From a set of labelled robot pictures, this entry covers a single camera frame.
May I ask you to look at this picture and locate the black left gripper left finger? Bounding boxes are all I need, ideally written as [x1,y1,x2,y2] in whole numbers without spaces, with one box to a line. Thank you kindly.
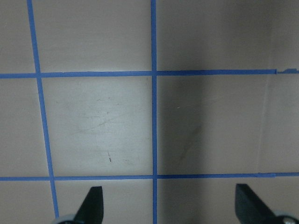
[73,186,104,224]

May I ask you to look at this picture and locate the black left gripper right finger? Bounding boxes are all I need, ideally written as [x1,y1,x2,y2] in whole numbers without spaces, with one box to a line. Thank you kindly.
[235,184,284,224]

